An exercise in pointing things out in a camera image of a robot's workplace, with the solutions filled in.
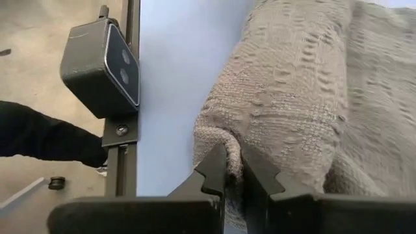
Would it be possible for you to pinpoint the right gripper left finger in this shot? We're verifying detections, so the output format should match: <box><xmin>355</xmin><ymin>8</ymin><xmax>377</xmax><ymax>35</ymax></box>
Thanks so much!
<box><xmin>47</xmin><ymin>144</ymin><xmax>228</xmax><ymax>234</ymax></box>

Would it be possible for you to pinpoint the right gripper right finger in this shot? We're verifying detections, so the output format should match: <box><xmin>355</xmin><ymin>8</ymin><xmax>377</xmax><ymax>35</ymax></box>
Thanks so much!
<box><xmin>239</xmin><ymin>142</ymin><xmax>416</xmax><ymax>234</ymax></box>

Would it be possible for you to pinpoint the grey-beige towel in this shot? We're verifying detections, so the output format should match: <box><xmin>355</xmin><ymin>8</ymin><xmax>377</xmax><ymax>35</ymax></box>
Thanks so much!
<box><xmin>192</xmin><ymin>0</ymin><xmax>416</xmax><ymax>232</ymax></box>

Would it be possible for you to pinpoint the small round black foot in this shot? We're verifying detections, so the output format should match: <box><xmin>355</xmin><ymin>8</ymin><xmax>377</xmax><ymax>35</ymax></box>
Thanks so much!
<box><xmin>47</xmin><ymin>175</ymin><xmax>66</xmax><ymax>191</ymax></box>

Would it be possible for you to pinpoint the blue-grey table mat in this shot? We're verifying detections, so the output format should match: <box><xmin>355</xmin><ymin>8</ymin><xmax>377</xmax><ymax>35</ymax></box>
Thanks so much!
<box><xmin>136</xmin><ymin>0</ymin><xmax>256</xmax><ymax>234</ymax></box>

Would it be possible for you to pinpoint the grey metal floor bar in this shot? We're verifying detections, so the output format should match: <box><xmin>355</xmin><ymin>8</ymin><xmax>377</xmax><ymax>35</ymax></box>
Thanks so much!
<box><xmin>0</xmin><ymin>177</ymin><xmax>46</xmax><ymax>211</ymax></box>

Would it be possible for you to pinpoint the black aluminium table frame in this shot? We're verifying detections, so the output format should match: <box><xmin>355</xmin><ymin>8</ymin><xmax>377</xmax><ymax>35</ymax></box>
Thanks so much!
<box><xmin>101</xmin><ymin>0</ymin><xmax>142</xmax><ymax>198</ymax></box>

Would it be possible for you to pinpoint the grey table-level camera box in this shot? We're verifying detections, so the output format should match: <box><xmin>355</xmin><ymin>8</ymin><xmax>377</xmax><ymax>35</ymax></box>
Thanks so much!
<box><xmin>59</xmin><ymin>5</ymin><xmax>141</xmax><ymax>120</ymax></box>

